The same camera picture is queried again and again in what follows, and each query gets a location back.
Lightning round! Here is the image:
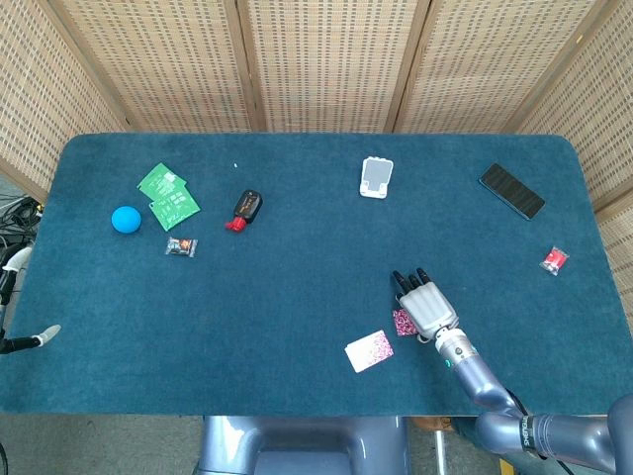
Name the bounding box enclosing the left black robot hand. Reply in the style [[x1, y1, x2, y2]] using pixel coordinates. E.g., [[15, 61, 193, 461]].
[[0, 245, 63, 355]]

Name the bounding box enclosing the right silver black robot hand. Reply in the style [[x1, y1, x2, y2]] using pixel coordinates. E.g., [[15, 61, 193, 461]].
[[392, 267, 462, 345]]

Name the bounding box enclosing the red snack packet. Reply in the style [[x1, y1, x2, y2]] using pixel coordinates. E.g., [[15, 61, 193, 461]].
[[538, 245, 571, 277]]

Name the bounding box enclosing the blue ball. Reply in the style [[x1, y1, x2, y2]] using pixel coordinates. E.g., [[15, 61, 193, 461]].
[[110, 204, 143, 235]]

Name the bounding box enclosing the white phone stand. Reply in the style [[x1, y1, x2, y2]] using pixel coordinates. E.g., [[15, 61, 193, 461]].
[[358, 156, 396, 200]]

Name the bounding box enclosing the black smartphone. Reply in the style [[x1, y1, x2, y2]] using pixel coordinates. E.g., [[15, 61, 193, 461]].
[[477, 162, 547, 222]]

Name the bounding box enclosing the black clear snack wrapper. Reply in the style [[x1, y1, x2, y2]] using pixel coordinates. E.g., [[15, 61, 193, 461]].
[[164, 237, 199, 259]]

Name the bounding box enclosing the green foil packet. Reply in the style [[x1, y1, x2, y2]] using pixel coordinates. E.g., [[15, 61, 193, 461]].
[[136, 161, 187, 202], [147, 185, 202, 233]]

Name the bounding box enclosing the grey-blue robot torso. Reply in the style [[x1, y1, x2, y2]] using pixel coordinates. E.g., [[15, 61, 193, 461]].
[[195, 415, 411, 475]]

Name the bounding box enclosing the black bottle with red cap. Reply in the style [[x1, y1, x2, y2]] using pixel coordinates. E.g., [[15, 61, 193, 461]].
[[225, 189, 264, 234]]

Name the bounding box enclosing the woven wooden folding screen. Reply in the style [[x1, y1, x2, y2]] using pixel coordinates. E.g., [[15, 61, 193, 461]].
[[0, 0, 633, 318]]

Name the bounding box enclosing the bundle of black cables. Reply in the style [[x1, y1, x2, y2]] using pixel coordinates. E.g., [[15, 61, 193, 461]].
[[0, 195, 45, 248]]

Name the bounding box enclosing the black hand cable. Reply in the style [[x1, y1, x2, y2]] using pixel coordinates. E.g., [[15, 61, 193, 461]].
[[502, 388, 529, 420]]

